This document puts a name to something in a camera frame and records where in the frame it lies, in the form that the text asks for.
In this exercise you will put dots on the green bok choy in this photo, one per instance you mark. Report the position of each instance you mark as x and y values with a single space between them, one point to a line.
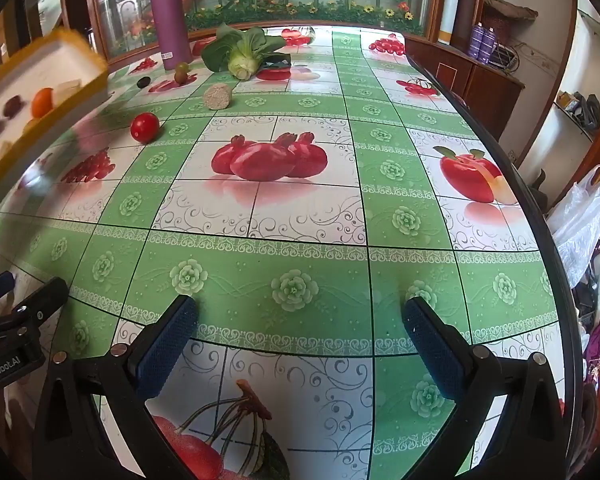
245 57

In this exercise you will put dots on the white plastic bag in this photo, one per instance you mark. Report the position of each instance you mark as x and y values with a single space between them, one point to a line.
580 220

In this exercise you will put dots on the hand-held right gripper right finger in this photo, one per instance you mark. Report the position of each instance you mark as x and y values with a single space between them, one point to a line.
432 349

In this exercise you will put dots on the orange tangerine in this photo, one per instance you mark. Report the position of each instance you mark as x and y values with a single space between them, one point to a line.
42 101

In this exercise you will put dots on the white tray with yellow rim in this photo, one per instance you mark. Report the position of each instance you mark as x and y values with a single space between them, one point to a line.
30 70

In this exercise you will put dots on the brown woven basket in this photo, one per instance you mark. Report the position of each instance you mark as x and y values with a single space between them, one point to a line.
505 10

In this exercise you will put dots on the brown wooden cabinet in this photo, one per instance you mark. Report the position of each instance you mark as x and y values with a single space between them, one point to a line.
480 85

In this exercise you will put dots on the green olive pair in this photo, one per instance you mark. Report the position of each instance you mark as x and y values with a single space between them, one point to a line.
182 67

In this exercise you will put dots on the purple thermos bottle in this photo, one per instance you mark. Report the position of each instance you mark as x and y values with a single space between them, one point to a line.
170 25

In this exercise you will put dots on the red tomato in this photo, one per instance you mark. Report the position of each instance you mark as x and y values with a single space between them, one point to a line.
145 127

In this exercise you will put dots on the dark small plum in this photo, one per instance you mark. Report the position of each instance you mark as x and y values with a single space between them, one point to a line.
143 81

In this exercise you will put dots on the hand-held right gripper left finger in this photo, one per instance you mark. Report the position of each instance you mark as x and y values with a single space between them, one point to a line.
170 345

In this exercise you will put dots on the purple spray bottle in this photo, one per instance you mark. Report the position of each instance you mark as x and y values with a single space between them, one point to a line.
489 45
476 41

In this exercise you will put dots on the round beige cake piece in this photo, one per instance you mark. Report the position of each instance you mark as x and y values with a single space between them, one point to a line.
216 96

